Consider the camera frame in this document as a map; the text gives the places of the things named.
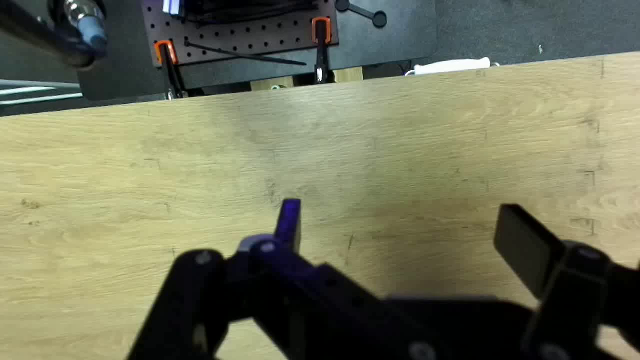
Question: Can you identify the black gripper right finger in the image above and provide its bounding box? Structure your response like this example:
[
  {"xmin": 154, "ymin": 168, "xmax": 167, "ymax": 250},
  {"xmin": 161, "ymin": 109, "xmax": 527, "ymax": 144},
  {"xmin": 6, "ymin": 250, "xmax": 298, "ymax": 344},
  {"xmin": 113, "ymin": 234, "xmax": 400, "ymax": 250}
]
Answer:
[{"xmin": 493, "ymin": 201, "xmax": 640, "ymax": 360}]

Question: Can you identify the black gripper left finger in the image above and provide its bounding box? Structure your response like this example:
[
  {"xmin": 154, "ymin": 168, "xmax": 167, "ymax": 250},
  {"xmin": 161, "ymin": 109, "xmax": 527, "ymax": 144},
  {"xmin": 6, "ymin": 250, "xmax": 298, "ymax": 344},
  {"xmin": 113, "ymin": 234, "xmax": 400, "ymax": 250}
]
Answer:
[{"xmin": 125, "ymin": 198, "xmax": 402, "ymax": 360}]

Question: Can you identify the white power strip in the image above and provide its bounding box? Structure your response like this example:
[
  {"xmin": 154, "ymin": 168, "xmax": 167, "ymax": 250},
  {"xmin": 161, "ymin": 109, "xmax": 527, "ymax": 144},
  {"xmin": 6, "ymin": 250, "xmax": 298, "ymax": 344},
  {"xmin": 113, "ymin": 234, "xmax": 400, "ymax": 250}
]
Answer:
[{"xmin": 403, "ymin": 56, "xmax": 501, "ymax": 77}]

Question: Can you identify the orange black bar clamp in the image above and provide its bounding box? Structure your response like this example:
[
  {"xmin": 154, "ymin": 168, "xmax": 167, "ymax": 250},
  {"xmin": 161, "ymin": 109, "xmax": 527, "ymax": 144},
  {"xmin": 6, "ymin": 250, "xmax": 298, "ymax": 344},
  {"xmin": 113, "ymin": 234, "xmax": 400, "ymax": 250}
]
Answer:
[
  {"xmin": 151, "ymin": 37, "xmax": 190, "ymax": 99},
  {"xmin": 309, "ymin": 13, "xmax": 338, "ymax": 85}
]

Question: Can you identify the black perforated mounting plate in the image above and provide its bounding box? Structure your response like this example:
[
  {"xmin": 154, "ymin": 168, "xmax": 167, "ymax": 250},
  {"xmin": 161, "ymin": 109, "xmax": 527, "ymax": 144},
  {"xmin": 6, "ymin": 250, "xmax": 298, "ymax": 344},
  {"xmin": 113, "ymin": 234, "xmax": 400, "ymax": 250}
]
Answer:
[{"xmin": 137, "ymin": 0, "xmax": 340, "ymax": 68}]

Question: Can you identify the black knob lever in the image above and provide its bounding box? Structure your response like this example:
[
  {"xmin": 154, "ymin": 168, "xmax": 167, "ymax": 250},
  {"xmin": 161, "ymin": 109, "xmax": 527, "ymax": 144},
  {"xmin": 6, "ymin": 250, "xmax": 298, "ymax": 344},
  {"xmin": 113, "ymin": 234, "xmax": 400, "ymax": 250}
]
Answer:
[{"xmin": 334, "ymin": 0, "xmax": 389, "ymax": 29}]

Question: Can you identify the aluminium rail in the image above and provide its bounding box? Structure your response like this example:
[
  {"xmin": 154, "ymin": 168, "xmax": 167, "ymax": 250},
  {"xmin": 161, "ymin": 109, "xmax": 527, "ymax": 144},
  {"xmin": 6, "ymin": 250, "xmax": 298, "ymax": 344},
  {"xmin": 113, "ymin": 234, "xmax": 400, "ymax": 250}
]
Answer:
[{"xmin": 0, "ymin": 77, "xmax": 86, "ymax": 108}]

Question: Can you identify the silver cable connector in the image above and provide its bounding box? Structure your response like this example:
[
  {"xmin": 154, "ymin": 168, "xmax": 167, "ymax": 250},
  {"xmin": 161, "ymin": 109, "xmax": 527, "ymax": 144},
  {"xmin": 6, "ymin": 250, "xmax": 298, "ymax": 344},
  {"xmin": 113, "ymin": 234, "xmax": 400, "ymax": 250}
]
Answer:
[{"xmin": 61, "ymin": 0, "xmax": 109, "ymax": 56}]

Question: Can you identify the thick black hose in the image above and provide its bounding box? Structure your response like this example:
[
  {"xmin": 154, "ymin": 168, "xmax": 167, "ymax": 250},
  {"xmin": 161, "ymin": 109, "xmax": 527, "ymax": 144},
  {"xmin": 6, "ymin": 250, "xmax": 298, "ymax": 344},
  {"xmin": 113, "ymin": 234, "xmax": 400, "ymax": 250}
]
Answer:
[{"xmin": 0, "ymin": 0, "xmax": 96, "ymax": 69}]

